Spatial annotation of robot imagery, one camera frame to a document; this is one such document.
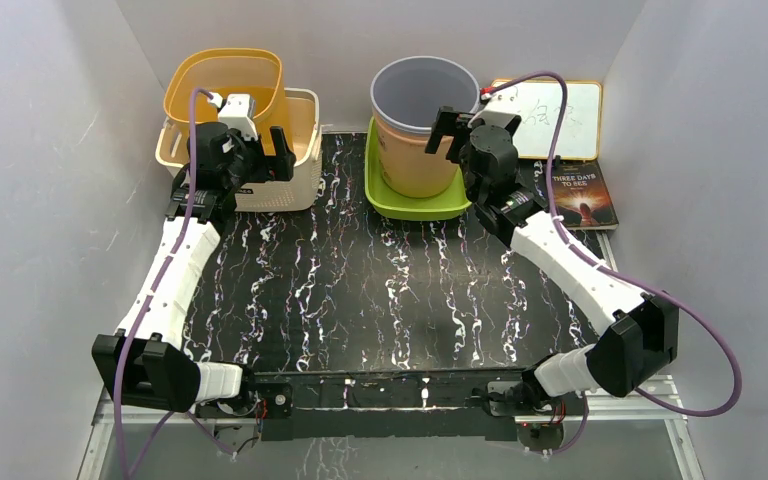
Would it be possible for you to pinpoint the cream perforated storage basket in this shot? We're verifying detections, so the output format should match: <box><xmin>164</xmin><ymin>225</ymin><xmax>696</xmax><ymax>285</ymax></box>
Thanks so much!
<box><xmin>155</xmin><ymin>88</ymin><xmax>322</xmax><ymax>222</ymax></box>

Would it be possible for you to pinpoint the grey plastic bucket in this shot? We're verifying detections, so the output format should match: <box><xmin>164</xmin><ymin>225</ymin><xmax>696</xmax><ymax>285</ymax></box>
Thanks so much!
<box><xmin>370</xmin><ymin>56</ymin><xmax>480</xmax><ymax>136</ymax></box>

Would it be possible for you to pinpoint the orange plastic bucket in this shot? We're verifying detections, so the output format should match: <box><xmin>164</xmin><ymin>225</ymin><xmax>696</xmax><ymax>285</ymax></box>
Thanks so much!
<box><xmin>374</xmin><ymin>114</ymin><xmax>457</xmax><ymax>198</ymax></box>

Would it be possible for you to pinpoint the yellow slatted waste basket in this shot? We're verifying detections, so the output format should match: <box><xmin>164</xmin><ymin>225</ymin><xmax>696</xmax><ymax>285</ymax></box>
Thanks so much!
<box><xmin>163</xmin><ymin>48</ymin><xmax>293</xmax><ymax>154</ymax></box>

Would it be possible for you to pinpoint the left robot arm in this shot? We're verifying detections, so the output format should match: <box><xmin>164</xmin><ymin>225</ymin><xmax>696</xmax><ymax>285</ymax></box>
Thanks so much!
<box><xmin>91</xmin><ymin>122</ymin><xmax>296</xmax><ymax>416</ymax></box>

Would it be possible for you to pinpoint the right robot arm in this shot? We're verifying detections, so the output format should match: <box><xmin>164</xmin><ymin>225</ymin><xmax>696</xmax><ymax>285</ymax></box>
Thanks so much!
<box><xmin>425</xmin><ymin>107</ymin><xmax>678</xmax><ymax>414</ymax></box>

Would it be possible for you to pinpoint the green plastic tray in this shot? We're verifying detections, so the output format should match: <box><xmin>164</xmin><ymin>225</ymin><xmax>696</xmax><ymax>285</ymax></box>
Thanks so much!
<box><xmin>364</xmin><ymin>116</ymin><xmax>471</xmax><ymax>221</ymax></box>

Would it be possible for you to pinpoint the dark book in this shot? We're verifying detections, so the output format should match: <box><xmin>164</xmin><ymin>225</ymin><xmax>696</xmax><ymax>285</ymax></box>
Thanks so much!
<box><xmin>551</xmin><ymin>157</ymin><xmax>619</xmax><ymax>231</ymax></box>

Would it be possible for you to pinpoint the black marbled table mat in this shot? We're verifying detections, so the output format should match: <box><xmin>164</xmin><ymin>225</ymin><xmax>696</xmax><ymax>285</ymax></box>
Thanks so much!
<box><xmin>183</xmin><ymin>133</ymin><xmax>596</xmax><ymax>372</ymax></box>

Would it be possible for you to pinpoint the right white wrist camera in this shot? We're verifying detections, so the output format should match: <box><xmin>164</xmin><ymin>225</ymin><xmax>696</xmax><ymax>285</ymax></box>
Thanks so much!
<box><xmin>478</xmin><ymin>85</ymin><xmax>521</xmax><ymax>137</ymax></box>

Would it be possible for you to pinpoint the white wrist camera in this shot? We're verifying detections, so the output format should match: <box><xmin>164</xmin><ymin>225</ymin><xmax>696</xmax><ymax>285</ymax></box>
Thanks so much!
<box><xmin>478</xmin><ymin>85</ymin><xmax>521</xmax><ymax>137</ymax></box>
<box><xmin>208</xmin><ymin>92</ymin><xmax>259</xmax><ymax>141</ymax></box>

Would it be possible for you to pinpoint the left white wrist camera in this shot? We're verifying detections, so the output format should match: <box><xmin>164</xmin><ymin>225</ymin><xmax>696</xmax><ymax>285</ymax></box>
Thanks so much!
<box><xmin>208</xmin><ymin>92</ymin><xmax>259</xmax><ymax>141</ymax></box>

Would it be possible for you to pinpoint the small whiteboard yellow frame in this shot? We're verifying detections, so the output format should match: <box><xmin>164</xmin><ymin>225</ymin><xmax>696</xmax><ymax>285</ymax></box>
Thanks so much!
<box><xmin>513</xmin><ymin>79</ymin><xmax>602</xmax><ymax>161</ymax></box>

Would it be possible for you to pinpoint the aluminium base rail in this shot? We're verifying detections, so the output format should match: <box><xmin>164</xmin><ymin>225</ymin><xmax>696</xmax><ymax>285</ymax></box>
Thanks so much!
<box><xmin>77</xmin><ymin>370</ymin><xmax>705</xmax><ymax>480</ymax></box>

